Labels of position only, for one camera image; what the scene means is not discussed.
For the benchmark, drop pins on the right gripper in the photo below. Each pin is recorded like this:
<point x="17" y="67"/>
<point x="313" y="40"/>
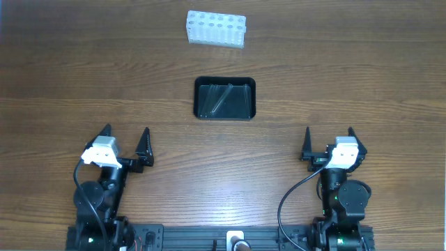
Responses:
<point x="317" y="158"/>

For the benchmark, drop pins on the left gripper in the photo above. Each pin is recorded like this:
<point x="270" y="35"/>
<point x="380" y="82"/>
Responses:
<point x="132" y="164"/>

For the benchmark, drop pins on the clear test tube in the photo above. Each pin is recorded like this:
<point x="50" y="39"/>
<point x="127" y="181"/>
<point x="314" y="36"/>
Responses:
<point x="212" y="99"/>
<point x="206" y="101"/>
<point x="222" y="99"/>
<point x="247" y="101"/>

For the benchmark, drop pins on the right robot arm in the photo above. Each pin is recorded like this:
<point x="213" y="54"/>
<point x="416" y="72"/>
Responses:
<point x="352" y="198"/>

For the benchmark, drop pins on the black tray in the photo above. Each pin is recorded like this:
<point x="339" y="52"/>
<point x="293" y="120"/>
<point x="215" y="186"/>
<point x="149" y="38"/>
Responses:
<point x="231" y="104"/>

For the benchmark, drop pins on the white test tube rack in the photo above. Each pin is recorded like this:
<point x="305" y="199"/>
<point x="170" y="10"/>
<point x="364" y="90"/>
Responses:
<point x="216" y="31"/>

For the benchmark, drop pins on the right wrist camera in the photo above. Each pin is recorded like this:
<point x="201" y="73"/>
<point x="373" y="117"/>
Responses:
<point x="344" y="152"/>

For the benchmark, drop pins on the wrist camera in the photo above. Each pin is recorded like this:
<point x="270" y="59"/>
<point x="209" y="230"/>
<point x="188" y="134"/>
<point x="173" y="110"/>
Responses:
<point x="101" y="151"/>
<point x="344" y="152"/>

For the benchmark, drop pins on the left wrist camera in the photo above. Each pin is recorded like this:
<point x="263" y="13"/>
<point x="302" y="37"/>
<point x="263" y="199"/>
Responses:
<point x="101" y="151"/>

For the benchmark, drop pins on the mounting rail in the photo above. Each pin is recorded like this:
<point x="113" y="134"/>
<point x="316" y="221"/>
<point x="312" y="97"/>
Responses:
<point x="195" y="238"/>

